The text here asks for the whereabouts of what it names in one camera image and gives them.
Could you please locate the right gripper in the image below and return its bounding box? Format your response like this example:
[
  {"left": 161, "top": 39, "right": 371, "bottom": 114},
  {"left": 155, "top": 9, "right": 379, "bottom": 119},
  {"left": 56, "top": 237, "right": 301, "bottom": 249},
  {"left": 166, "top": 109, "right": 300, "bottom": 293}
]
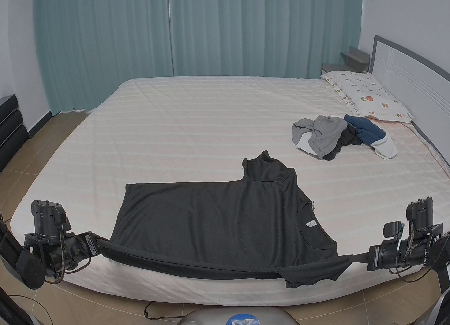
[{"left": 367, "top": 241, "right": 399, "bottom": 272}]

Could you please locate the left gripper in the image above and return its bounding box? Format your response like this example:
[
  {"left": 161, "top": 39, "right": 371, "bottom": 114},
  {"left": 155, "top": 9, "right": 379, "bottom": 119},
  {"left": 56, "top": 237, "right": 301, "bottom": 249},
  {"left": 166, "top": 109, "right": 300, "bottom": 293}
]
[{"left": 70, "top": 232, "right": 102, "bottom": 262}]

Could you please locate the black T-shirt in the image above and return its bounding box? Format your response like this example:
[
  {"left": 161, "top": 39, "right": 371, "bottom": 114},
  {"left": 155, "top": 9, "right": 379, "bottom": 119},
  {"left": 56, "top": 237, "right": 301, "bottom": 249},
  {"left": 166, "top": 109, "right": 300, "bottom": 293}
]
[{"left": 97, "top": 150, "right": 354, "bottom": 288}]

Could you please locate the pile of clothes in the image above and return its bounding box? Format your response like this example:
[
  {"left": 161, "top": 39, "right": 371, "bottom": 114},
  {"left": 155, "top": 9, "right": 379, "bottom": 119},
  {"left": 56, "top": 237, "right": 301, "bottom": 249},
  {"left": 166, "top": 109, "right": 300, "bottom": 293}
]
[{"left": 292, "top": 114, "right": 398, "bottom": 161}]

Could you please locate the bed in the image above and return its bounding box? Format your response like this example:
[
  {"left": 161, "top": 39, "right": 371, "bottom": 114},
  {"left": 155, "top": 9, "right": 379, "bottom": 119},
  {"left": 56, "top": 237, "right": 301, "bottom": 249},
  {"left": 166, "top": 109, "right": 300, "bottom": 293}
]
[{"left": 7, "top": 35, "right": 450, "bottom": 308}]

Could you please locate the black chest of drawers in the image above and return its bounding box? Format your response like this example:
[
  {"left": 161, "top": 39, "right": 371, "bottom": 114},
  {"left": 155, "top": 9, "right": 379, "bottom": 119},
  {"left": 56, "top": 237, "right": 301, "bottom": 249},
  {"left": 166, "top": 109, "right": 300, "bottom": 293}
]
[{"left": 0, "top": 93, "right": 29, "bottom": 174}]

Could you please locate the white printed pillow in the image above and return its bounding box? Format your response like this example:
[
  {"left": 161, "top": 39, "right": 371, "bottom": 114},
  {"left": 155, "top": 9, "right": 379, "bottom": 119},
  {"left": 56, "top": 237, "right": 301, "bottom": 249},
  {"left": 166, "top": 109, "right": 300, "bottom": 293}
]
[{"left": 321, "top": 70, "right": 415, "bottom": 124}]

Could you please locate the grey bedside table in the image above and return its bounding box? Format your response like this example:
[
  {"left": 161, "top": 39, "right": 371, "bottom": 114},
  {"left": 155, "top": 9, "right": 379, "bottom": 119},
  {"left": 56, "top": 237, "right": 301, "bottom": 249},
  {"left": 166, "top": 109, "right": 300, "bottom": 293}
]
[{"left": 322, "top": 46, "right": 371, "bottom": 79}]

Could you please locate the blue-green curtain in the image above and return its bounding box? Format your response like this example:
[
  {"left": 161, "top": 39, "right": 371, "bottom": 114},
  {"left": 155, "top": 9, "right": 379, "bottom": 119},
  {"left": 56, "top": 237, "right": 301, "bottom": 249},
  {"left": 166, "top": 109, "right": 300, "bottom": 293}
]
[
  {"left": 169, "top": 0, "right": 363, "bottom": 80},
  {"left": 33, "top": 0, "right": 173, "bottom": 115}
]

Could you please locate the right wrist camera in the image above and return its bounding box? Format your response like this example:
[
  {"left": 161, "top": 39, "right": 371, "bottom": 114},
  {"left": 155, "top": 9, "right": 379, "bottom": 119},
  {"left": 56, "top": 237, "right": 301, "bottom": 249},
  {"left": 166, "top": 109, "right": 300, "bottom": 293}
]
[{"left": 383, "top": 221, "right": 404, "bottom": 243}]

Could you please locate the black cable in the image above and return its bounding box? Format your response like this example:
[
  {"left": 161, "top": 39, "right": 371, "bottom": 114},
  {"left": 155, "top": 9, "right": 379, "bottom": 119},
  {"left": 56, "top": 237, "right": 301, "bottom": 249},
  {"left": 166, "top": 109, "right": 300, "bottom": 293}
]
[
  {"left": 7, "top": 294, "right": 41, "bottom": 317},
  {"left": 143, "top": 301, "right": 187, "bottom": 321}
]

